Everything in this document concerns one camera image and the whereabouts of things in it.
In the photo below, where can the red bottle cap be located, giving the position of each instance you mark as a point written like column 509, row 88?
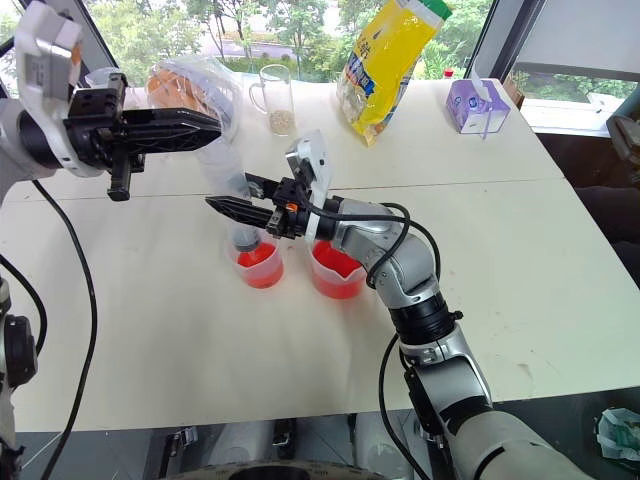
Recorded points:
column 449, row 74

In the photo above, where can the dark chair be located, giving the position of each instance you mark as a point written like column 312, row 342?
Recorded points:
column 622, row 140

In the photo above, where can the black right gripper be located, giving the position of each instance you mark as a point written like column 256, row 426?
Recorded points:
column 290, row 215

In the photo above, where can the glass mug with grains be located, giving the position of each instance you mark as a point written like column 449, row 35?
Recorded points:
column 280, row 100

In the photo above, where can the metal table frame bracket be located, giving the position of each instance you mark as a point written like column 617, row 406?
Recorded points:
column 283, row 432
column 180, row 440

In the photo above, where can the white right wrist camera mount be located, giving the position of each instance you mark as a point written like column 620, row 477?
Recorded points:
column 315, row 160

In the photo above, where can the yellow snack bag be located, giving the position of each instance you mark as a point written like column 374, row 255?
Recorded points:
column 385, row 70

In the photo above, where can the purple tissue box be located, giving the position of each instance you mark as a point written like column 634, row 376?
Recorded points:
column 475, row 110

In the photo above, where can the bread in clear plastic bag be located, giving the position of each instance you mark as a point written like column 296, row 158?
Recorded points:
column 180, row 85

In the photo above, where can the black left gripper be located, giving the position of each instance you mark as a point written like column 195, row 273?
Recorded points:
column 92, row 125

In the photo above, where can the green plastic bag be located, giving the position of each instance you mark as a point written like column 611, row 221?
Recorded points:
column 620, row 432

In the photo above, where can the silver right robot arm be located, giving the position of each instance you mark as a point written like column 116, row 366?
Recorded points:
column 410, row 270

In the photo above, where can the plastic bottle with red liquid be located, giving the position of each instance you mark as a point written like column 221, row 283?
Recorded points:
column 225, row 175

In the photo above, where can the clear cup with red liquid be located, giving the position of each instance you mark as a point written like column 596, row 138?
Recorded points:
column 335, row 280
column 262, row 272

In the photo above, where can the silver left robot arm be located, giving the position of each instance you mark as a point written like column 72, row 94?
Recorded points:
column 10, row 145

